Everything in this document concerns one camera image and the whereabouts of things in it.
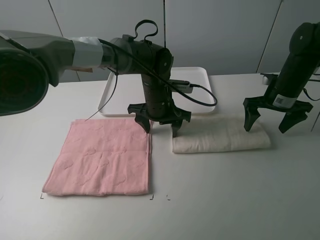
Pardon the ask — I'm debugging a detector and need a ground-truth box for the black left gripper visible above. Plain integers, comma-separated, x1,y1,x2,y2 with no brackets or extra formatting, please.
127,100,191,138

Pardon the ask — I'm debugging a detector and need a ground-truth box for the pink towel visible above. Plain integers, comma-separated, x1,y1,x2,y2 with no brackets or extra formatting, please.
42,118,152,196

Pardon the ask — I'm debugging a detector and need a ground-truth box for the white plastic tray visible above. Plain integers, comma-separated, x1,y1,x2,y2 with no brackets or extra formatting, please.
97,66,217,118

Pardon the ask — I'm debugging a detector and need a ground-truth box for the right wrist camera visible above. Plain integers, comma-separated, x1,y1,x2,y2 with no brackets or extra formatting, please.
260,73,278,86

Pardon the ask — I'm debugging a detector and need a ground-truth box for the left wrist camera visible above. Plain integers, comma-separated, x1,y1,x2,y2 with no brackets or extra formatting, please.
168,79,193,94

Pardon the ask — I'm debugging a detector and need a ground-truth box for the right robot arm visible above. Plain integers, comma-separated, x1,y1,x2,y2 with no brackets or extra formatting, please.
243,22,320,133

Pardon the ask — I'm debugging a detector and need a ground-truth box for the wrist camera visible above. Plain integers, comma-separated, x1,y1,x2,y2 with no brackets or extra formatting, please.
260,73,278,86
168,79,193,94

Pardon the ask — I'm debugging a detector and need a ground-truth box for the cream white towel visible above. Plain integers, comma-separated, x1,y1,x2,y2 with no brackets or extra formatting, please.
172,114,271,154

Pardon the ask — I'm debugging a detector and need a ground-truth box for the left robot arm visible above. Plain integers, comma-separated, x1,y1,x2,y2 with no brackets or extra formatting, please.
0,30,191,136

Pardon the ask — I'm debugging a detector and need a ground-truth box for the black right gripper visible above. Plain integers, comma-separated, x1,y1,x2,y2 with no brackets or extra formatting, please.
243,96,313,133

